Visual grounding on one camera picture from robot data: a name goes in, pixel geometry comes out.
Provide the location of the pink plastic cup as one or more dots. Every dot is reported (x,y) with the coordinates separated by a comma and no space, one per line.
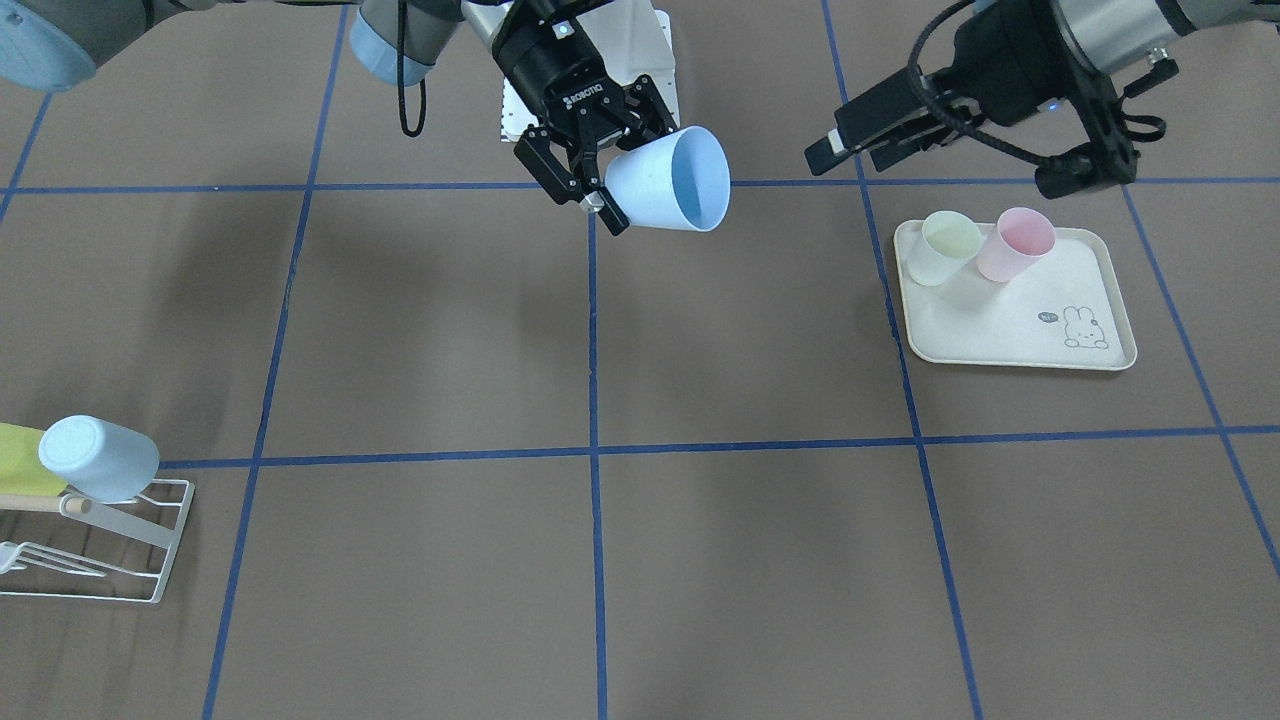
(1019,239)

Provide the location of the light blue plastic cup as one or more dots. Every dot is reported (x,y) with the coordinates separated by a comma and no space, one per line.
(101,460)

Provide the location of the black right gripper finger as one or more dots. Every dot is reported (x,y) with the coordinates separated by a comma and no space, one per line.
(569,171)
(648,114)

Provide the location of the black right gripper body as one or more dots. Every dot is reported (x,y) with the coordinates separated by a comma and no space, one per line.
(545,70)

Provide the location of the yellow plastic cup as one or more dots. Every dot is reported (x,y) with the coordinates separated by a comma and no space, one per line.
(22,472)

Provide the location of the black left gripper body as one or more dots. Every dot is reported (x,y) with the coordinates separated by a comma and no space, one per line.
(1010,80)

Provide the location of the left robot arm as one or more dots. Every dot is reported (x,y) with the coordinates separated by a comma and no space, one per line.
(933,48)

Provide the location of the pale green plastic cup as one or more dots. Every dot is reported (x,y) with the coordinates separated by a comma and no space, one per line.
(948,241)

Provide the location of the white wire cup rack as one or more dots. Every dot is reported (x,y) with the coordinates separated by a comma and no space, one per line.
(69,547)

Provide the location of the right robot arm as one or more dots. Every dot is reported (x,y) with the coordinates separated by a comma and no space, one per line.
(54,46)

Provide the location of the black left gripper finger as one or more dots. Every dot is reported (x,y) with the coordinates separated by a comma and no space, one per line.
(891,103)
(902,142)

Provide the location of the cream plastic tray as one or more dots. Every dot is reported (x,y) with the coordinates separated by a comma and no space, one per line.
(1065,312)

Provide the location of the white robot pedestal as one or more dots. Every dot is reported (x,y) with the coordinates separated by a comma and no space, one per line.
(634,40)

